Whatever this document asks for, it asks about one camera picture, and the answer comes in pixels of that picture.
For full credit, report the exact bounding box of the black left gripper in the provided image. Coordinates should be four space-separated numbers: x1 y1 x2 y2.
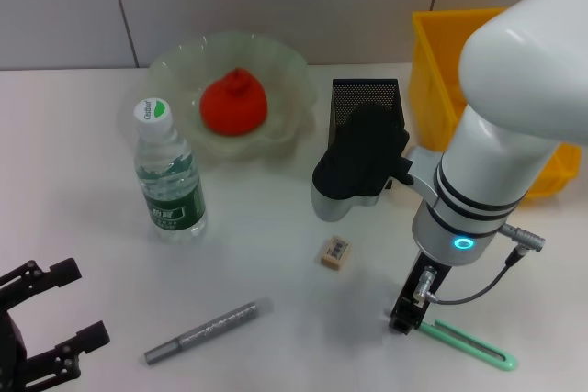
0 256 112 392

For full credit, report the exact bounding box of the translucent green fruit bowl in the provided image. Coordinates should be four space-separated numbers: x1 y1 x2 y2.
146 31 319 164

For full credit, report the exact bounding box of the mint green utility knife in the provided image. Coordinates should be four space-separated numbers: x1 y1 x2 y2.
418 317 519 373

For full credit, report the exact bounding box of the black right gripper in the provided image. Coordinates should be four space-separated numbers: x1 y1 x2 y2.
388 248 455 335

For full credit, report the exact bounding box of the yellow plastic bin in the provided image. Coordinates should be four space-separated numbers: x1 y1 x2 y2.
410 8 582 203

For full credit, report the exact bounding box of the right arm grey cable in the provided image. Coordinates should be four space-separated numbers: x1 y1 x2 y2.
413 244 529 306

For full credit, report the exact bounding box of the clear green-label water bottle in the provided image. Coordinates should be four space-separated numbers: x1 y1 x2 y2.
132 97 207 245

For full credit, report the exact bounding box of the beige eraser with barcode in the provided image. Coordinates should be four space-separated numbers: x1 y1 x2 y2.
319 235 353 269

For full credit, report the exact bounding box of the silver glitter pen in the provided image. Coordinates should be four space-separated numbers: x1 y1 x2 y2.
142 297 275 366

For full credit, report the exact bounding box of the right wrist camera housing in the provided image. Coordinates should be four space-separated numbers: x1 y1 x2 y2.
311 104 413 222

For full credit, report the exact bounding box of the silver round connector plug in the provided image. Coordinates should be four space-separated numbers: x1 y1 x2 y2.
500 222 547 250

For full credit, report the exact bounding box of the black mesh pen holder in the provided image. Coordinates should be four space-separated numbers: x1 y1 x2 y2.
328 78 408 191

